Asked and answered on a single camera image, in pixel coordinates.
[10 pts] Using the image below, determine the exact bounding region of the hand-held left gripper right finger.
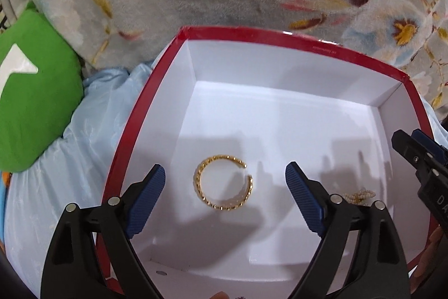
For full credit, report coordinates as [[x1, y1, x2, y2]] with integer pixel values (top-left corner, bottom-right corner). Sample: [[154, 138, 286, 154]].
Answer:
[[285, 162, 410, 299]]

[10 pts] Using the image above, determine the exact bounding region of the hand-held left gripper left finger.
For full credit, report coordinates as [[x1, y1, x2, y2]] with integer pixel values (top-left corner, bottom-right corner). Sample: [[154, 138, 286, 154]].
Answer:
[[40, 164, 166, 299]]

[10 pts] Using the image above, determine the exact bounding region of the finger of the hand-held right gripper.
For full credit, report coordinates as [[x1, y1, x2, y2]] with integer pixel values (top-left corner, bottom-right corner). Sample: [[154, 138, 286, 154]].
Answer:
[[391, 130, 448, 219], [411, 128, 448, 175]]

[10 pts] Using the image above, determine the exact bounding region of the gold band ring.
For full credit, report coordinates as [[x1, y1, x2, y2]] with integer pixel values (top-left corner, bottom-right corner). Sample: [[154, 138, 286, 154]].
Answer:
[[192, 154, 254, 211]]

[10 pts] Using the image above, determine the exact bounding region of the red cardboard box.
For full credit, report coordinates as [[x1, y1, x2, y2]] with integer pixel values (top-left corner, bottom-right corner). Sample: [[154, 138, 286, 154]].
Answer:
[[95, 25, 438, 299]]

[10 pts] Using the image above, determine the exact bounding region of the pearl and gold earring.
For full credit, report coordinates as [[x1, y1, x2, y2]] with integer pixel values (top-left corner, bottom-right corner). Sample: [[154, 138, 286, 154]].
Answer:
[[345, 187, 369, 206]]

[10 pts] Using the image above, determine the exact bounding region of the light blue palm-print sheet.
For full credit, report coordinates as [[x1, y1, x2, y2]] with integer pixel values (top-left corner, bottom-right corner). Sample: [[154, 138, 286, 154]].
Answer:
[[2, 61, 448, 299]]

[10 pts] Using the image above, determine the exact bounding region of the green pillow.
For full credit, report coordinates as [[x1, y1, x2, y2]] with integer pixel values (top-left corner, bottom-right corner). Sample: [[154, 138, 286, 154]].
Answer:
[[0, 1, 85, 174]]

